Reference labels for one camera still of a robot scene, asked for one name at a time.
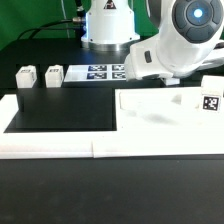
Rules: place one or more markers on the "black cable connector upright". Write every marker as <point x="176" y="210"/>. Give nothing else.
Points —
<point x="80" y="9"/>

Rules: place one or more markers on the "white sheet with fiducial markers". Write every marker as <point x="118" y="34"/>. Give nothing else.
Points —
<point x="95" y="72"/>

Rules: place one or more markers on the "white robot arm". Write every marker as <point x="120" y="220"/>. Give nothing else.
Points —
<point x="188" y="38"/>

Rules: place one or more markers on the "white U-shaped obstacle fence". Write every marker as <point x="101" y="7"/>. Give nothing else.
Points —
<point x="153" y="142"/>

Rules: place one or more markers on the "black cable thick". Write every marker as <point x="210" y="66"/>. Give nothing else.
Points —
<point x="75" y="23"/>

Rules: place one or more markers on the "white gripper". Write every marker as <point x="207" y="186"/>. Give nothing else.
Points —
<point x="151" y="58"/>

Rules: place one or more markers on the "white square table top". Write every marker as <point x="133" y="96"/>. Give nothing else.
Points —
<point x="144" y="109"/>

